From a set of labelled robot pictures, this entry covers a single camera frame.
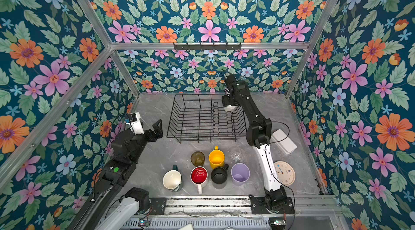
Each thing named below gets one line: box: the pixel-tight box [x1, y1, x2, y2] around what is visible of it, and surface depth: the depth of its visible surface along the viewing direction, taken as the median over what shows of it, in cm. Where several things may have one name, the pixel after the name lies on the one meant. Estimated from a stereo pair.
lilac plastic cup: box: [230, 162, 251, 187], surface depth 75 cm
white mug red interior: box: [190, 166, 209, 195], surface depth 77 cm
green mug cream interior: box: [162, 169, 182, 190], surface depth 75 cm
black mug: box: [210, 163, 230, 185], surface depth 82 cm
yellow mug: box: [208, 145, 225, 169], surface depth 83 cm
